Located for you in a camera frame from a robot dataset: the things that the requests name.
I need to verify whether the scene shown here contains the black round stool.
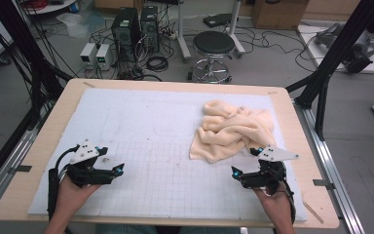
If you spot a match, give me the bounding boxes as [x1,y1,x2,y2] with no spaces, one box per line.
[187,30,237,84]

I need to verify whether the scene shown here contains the person's right hand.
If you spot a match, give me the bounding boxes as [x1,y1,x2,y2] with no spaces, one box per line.
[254,183,294,220]

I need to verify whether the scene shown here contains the white grid mat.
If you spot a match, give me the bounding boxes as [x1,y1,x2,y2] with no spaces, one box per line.
[27,87,309,222]

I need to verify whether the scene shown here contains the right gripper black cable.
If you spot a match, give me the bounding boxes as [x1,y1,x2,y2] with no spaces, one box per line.
[279,179,297,225]

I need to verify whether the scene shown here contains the large black computer tower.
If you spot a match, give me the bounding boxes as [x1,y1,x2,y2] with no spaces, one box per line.
[111,7,142,63]

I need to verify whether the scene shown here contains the grey machine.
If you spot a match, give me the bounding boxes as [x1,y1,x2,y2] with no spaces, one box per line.
[315,22,374,74]

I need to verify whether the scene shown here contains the red cable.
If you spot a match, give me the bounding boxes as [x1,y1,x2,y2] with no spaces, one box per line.
[22,0,49,10]

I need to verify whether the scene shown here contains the cream towel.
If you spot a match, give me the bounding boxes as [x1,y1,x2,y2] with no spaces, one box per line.
[189,99,279,164]

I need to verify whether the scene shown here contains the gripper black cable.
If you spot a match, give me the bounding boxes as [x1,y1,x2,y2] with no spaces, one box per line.
[279,179,297,225]
[47,144,81,222]

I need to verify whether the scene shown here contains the cardboard box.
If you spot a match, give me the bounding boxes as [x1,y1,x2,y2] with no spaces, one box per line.
[251,0,310,31]

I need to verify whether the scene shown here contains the white power supply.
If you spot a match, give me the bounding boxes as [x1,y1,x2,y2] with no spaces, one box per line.
[79,42,98,68]
[95,43,117,70]

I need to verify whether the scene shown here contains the person's left hand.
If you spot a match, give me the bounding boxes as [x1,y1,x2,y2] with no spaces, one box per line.
[56,175,101,215]

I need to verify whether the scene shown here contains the flat black device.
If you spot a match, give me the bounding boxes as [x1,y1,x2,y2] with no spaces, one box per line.
[203,13,237,29]

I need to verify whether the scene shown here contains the white desk leg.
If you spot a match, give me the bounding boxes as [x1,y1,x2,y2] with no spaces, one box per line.
[174,0,193,63]
[226,0,246,59]

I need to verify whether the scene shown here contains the slim black computer tower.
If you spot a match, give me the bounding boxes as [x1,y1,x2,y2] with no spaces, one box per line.
[140,5,161,54]

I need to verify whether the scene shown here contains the clear plastic bag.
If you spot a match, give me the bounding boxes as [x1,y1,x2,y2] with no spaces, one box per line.
[56,12,107,39]

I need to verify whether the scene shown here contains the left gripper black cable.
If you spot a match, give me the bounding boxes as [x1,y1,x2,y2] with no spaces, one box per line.
[47,144,81,222]

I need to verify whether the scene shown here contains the round white table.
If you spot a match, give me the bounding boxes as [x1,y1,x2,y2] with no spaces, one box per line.
[20,0,79,16]

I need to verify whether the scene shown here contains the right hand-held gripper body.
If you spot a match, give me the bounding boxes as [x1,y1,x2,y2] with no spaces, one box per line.
[240,144,300,196]

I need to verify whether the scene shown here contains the aluminium frame rail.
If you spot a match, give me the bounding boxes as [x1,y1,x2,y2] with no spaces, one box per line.
[293,99,367,234]
[0,129,39,222]

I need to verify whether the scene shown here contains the coiled black cable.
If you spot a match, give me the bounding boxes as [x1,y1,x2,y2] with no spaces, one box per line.
[145,56,169,73]

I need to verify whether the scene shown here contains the white base board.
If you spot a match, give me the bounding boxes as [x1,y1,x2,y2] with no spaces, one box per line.
[296,23,374,75]

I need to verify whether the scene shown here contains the black floor cable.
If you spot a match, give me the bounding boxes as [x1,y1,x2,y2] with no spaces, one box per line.
[240,24,318,73]

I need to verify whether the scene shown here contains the black frame stand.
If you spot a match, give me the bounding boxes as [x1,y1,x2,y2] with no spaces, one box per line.
[0,0,73,131]
[285,0,374,141]

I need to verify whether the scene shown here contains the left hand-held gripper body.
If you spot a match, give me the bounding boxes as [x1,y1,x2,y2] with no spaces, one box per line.
[66,139,118,188]

